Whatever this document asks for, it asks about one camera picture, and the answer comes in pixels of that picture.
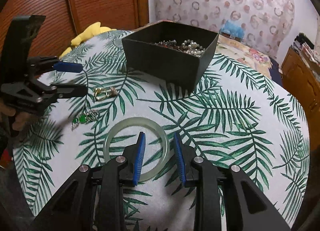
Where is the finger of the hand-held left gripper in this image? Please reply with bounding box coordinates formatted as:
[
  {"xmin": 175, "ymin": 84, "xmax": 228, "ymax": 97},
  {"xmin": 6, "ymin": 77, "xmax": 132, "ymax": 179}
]
[
  {"xmin": 26, "ymin": 56, "xmax": 83, "ymax": 75},
  {"xmin": 37, "ymin": 83, "xmax": 88, "ymax": 103}
]

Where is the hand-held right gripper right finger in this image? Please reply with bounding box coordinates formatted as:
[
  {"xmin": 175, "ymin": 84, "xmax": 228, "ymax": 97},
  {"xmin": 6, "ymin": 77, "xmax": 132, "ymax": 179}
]
[{"xmin": 174, "ymin": 132, "xmax": 292, "ymax": 231}]

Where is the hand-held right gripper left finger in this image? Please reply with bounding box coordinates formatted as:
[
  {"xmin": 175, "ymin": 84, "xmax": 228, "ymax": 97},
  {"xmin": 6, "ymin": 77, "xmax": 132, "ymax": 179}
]
[{"xmin": 32, "ymin": 132, "xmax": 146, "ymax": 231}]

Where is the pale green jade bangle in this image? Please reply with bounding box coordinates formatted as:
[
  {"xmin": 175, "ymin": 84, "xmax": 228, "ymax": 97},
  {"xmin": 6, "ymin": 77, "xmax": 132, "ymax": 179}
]
[{"xmin": 104, "ymin": 118, "xmax": 170, "ymax": 182}]

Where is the black cardboard box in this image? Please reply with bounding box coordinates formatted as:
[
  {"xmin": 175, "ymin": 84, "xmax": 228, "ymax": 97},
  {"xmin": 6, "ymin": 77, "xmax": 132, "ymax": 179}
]
[{"xmin": 122, "ymin": 21, "xmax": 219, "ymax": 91}]

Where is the white pearl necklace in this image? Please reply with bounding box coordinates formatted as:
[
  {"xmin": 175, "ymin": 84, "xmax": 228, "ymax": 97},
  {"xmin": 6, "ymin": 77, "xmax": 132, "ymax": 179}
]
[{"xmin": 181, "ymin": 39, "xmax": 206, "ymax": 57}]

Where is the person's left hand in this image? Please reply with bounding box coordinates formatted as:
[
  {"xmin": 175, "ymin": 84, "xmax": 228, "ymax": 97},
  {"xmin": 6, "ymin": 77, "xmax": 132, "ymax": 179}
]
[{"xmin": 0, "ymin": 104, "xmax": 29, "ymax": 136}]

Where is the yellow plush toy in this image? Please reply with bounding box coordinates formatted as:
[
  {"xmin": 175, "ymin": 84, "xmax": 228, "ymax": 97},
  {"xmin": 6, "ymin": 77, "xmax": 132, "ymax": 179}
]
[{"xmin": 59, "ymin": 22, "xmax": 117, "ymax": 59}]

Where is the green leaf print tablecloth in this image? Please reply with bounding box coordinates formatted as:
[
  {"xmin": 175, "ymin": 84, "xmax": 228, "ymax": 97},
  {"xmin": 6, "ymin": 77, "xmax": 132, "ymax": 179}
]
[{"xmin": 12, "ymin": 29, "xmax": 310, "ymax": 231}]

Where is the wooden louvered wardrobe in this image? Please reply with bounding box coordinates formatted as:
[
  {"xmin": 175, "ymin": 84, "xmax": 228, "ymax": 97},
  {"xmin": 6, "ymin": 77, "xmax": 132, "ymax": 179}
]
[{"xmin": 0, "ymin": 0, "xmax": 150, "ymax": 57}]

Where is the floral bed blanket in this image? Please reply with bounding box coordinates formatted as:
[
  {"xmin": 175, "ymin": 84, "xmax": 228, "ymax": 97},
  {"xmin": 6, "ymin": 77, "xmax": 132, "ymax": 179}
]
[{"xmin": 216, "ymin": 34, "xmax": 272, "ymax": 76}]

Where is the dark blue bedsheet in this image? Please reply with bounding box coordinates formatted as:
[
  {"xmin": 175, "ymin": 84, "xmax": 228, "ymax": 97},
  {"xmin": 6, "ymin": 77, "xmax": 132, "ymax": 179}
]
[{"xmin": 269, "ymin": 56, "xmax": 284, "ymax": 81}]

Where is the wooden cabinet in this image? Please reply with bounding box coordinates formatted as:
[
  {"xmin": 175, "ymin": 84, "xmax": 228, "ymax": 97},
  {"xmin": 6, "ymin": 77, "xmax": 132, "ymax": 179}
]
[{"xmin": 281, "ymin": 47, "xmax": 320, "ymax": 119}]

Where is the stack of folded clothes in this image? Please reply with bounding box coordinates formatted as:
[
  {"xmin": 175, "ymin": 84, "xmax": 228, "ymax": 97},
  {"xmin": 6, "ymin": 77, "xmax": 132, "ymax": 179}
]
[{"xmin": 291, "ymin": 32, "xmax": 320, "ymax": 64}]

